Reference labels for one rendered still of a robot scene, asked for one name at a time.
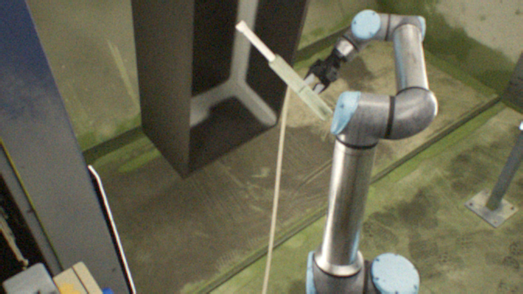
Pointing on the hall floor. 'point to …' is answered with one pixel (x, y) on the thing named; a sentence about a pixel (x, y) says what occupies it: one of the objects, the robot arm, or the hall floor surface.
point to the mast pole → (507, 174)
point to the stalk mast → (31, 281)
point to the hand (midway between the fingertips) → (303, 94)
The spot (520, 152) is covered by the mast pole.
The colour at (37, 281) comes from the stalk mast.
